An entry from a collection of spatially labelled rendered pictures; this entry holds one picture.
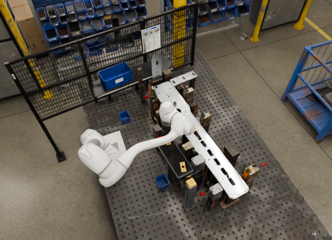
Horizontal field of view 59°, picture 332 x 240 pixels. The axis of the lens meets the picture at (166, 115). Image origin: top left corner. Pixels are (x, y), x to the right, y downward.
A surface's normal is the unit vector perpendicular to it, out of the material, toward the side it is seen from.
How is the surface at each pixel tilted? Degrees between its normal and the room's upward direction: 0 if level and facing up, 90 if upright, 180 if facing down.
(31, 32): 93
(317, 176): 0
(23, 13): 0
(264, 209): 0
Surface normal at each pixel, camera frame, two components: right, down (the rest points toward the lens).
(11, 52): 0.37, 0.74
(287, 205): -0.01, -0.62
